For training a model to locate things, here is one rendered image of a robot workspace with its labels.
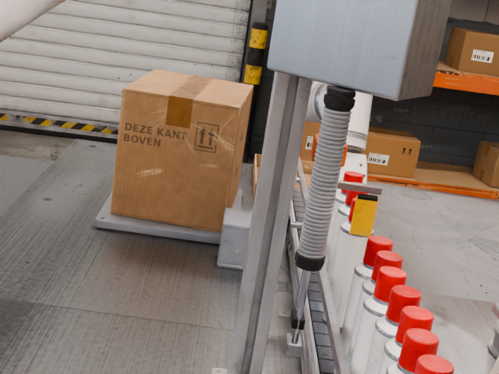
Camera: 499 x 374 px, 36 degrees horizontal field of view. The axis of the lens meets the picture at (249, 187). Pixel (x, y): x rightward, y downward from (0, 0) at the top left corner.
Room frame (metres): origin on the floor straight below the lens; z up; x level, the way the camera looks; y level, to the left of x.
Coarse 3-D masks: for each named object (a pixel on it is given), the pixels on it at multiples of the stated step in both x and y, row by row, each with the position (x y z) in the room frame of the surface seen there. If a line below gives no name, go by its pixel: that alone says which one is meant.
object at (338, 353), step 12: (300, 168) 1.69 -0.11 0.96; (300, 180) 1.59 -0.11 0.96; (324, 276) 1.08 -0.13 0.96; (324, 288) 1.03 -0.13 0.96; (324, 300) 0.99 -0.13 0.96; (324, 312) 0.97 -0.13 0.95; (336, 324) 0.92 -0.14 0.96; (336, 336) 0.88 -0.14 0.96; (336, 348) 0.85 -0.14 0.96; (336, 360) 0.83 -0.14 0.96; (336, 372) 0.81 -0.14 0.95; (348, 372) 0.80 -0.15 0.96
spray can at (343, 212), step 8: (352, 192) 1.17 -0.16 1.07; (360, 192) 1.16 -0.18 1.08; (344, 208) 1.17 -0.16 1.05; (336, 216) 1.18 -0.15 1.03; (344, 216) 1.16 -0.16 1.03; (336, 224) 1.17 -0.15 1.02; (336, 232) 1.17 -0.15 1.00; (336, 240) 1.16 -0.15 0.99; (328, 264) 1.17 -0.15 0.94; (328, 272) 1.17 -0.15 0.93; (328, 280) 1.16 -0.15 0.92
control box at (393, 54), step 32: (288, 0) 0.87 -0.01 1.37; (320, 0) 0.85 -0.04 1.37; (352, 0) 0.83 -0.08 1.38; (384, 0) 0.81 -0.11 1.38; (416, 0) 0.79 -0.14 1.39; (448, 0) 0.86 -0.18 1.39; (288, 32) 0.87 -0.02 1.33; (320, 32) 0.85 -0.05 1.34; (352, 32) 0.83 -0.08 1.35; (384, 32) 0.81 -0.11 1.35; (416, 32) 0.80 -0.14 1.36; (288, 64) 0.87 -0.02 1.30; (320, 64) 0.84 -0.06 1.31; (352, 64) 0.82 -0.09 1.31; (384, 64) 0.80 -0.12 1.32; (416, 64) 0.81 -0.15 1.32; (384, 96) 0.80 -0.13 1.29; (416, 96) 0.83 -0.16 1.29
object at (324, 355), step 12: (300, 192) 1.78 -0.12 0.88; (300, 204) 1.68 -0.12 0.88; (300, 216) 1.59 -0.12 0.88; (312, 276) 1.27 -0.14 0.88; (312, 288) 1.21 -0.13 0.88; (312, 300) 1.16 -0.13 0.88; (312, 312) 1.12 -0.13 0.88; (312, 324) 1.12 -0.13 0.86; (324, 324) 1.08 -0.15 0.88; (324, 336) 1.04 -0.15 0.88; (324, 348) 1.00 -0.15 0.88; (324, 360) 0.97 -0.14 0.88; (324, 372) 0.94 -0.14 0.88
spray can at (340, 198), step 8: (344, 176) 1.24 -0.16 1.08; (352, 176) 1.23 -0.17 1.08; (360, 176) 1.23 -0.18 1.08; (344, 192) 1.23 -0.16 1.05; (336, 200) 1.23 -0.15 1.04; (344, 200) 1.22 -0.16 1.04; (336, 208) 1.23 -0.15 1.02; (328, 240) 1.23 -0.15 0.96; (328, 248) 1.23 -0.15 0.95; (328, 256) 1.23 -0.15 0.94
